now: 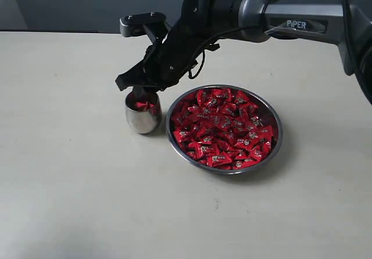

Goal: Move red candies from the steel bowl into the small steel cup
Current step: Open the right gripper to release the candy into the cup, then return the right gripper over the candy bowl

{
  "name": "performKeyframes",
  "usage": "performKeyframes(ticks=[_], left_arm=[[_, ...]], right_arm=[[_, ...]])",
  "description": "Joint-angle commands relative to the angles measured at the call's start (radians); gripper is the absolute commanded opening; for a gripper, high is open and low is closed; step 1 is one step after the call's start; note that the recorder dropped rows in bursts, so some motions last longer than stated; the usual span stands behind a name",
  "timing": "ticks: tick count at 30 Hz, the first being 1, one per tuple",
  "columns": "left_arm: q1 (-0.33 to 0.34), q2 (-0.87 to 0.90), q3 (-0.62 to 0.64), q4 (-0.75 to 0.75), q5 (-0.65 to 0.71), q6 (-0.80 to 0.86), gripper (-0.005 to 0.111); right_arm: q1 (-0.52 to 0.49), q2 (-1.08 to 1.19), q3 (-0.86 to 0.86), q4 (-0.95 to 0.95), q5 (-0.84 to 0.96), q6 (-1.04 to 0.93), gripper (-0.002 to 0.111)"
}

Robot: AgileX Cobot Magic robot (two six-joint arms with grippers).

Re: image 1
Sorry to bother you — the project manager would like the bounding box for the black cable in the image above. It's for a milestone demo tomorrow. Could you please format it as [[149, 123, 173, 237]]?
[[187, 23, 262, 80]]

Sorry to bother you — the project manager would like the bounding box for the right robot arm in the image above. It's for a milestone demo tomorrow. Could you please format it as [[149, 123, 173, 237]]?
[[116, 0, 371, 99]]

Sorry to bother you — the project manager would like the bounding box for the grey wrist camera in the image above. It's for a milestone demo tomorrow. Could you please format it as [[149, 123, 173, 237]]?
[[119, 12, 171, 40]]

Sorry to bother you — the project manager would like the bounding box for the red wrapped candy bottom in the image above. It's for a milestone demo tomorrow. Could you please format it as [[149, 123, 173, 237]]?
[[207, 154, 232, 168]]

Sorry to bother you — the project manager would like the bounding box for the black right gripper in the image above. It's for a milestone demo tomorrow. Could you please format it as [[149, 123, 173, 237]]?
[[115, 19, 212, 100]]

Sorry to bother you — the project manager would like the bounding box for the red candy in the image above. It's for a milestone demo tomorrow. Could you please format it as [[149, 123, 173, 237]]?
[[211, 87, 231, 102], [207, 154, 232, 168], [257, 125, 274, 143], [134, 101, 155, 111], [173, 130, 193, 144]]

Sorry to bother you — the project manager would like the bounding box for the stainless steel plate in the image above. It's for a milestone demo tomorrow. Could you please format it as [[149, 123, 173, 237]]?
[[165, 84, 283, 175]]

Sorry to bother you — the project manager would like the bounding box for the stainless steel cup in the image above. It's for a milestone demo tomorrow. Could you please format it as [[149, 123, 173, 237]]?
[[125, 92, 162, 134]]

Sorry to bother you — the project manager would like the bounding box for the red wrapped candy top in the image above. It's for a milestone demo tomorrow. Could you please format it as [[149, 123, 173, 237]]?
[[211, 87, 231, 102]]

